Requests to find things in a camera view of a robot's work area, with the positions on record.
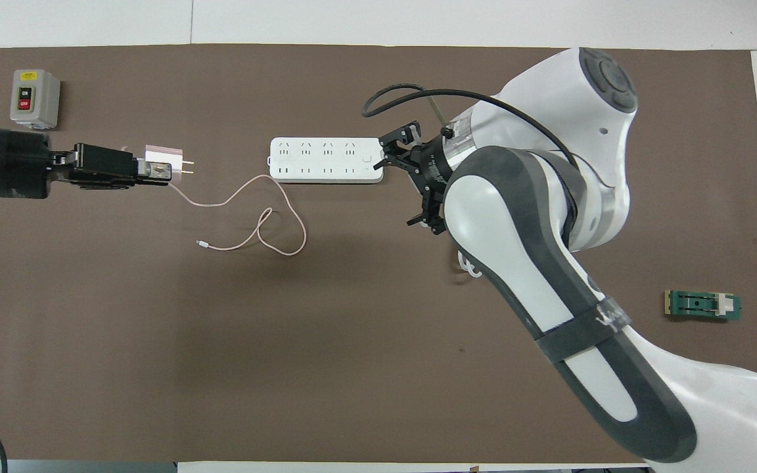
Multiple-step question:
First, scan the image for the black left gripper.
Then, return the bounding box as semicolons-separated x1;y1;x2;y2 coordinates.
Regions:
0;128;173;200

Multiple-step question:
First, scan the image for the pink charging cable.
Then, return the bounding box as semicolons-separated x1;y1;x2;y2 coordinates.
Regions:
168;173;308;258

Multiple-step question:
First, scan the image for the brown table mat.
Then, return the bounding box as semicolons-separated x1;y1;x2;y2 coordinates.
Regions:
0;43;757;464

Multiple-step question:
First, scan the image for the grey on-off switch box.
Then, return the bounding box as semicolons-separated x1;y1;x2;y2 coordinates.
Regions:
10;70;61;130

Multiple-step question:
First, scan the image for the green knife switch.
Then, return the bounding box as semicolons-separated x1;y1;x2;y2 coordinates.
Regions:
664;290;742;323

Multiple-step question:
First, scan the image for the pink charger adapter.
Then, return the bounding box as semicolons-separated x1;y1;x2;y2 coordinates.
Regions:
144;145;195;182

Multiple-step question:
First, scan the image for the white power strip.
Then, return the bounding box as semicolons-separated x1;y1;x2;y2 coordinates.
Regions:
268;137;384;185

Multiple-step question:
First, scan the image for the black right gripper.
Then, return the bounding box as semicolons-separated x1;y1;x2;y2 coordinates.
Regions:
378;122;459;235

